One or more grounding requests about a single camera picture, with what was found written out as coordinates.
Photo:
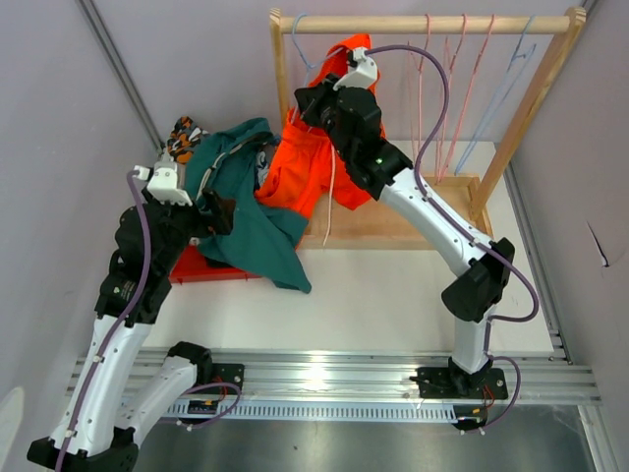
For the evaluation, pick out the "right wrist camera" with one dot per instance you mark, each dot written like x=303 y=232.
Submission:
x=362 y=71

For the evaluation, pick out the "blue orange patterned shorts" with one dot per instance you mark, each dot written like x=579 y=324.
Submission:
x=262 y=165

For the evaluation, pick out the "wooden clothes rack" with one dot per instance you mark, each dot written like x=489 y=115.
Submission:
x=374 y=228

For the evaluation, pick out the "orange black patterned shorts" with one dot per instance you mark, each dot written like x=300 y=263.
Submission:
x=184 y=138

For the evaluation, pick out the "red plastic bin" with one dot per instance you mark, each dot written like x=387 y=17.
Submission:
x=206 y=270

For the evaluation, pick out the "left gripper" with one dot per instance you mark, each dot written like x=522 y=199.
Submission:
x=204 y=221

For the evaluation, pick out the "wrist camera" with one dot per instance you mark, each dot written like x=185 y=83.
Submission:
x=165 y=181
x=362 y=71

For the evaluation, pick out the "pink hanger of navy shorts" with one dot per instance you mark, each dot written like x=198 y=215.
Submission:
x=442 y=169

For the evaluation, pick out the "pink hanger of teal shorts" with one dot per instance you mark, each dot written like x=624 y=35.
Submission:
x=416 y=138

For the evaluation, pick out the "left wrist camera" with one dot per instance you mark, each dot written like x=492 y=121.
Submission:
x=165 y=181

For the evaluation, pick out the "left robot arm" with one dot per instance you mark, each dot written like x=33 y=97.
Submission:
x=97 y=431

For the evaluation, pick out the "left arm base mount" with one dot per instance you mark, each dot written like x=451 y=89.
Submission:
x=226 y=373

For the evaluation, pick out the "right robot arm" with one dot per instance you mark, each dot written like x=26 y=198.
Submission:
x=478 y=263

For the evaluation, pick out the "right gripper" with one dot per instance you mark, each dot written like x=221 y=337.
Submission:
x=311 y=99

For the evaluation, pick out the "teal green shorts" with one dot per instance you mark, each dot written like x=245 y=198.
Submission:
x=263 y=239

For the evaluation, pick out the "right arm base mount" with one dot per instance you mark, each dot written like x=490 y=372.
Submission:
x=443 y=383

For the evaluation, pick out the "aluminium rail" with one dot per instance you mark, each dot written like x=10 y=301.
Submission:
x=361 y=387

